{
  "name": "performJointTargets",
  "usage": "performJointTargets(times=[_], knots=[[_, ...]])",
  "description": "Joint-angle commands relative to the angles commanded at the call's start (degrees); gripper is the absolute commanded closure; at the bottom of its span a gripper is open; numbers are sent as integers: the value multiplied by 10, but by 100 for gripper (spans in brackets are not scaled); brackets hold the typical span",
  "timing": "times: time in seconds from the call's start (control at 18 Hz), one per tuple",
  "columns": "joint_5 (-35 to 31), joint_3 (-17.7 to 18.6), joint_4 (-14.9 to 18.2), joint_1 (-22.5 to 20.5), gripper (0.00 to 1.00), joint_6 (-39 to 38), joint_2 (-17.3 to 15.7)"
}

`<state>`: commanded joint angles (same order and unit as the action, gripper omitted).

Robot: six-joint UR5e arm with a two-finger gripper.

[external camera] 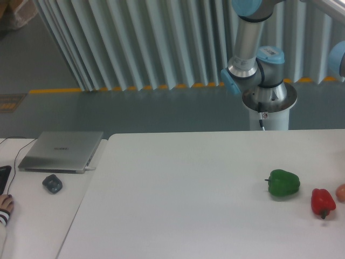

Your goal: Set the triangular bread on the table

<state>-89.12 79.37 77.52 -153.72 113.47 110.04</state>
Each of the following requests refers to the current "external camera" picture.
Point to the hand with dark nails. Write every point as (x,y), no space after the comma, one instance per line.
(6,203)

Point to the striped sleeve forearm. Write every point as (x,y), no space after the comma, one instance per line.
(4,220)

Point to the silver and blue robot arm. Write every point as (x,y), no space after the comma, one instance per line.
(257,72)

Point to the black keyboard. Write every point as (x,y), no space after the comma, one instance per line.
(4,175)

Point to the silver closed laptop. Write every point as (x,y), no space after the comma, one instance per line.
(62,152)

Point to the white usb plug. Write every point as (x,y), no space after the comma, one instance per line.
(90,169)

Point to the grey folding partition screen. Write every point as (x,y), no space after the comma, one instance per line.
(138,44)

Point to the green bell pepper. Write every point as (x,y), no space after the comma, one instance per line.
(282,183)

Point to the red bell pepper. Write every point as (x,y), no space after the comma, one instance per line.
(322,203)

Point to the orange round fruit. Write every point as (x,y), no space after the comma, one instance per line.
(340,193)

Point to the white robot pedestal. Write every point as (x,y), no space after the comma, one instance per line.
(277,121)

